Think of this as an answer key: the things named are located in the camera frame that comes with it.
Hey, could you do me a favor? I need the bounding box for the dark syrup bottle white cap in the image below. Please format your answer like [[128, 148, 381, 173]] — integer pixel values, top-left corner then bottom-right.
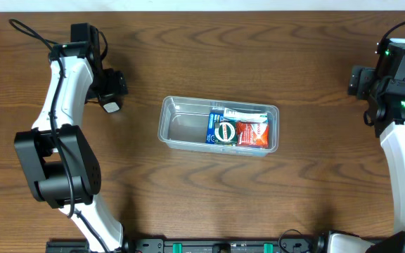
[[99, 97, 122, 113]]

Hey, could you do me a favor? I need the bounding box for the blue KoolFever box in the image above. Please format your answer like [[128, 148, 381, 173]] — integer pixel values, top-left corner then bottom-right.
[[205, 110, 224, 144]]

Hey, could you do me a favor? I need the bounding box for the green Zam-Buk box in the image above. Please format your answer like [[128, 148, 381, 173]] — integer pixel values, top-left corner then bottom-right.
[[214, 122, 238, 146]]

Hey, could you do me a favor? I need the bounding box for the red Panadol ActiFast box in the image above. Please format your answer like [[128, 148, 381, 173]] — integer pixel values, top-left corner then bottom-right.
[[236, 122, 269, 148]]

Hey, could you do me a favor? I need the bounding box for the white green medicine box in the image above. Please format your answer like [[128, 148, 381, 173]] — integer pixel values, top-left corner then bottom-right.
[[223, 108, 268, 123]]

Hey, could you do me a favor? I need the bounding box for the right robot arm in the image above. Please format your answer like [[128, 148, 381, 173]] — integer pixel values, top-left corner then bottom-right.
[[313, 39, 405, 252]]

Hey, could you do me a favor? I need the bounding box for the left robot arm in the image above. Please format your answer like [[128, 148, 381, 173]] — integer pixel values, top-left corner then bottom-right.
[[8, 18, 135, 252]]

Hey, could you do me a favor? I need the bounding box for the clear plastic container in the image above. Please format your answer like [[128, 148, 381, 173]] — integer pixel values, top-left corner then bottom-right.
[[157, 96, 279, 157]]

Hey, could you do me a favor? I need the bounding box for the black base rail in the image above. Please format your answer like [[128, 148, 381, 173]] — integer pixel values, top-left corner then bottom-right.
[[45, 235, 326, 253]]

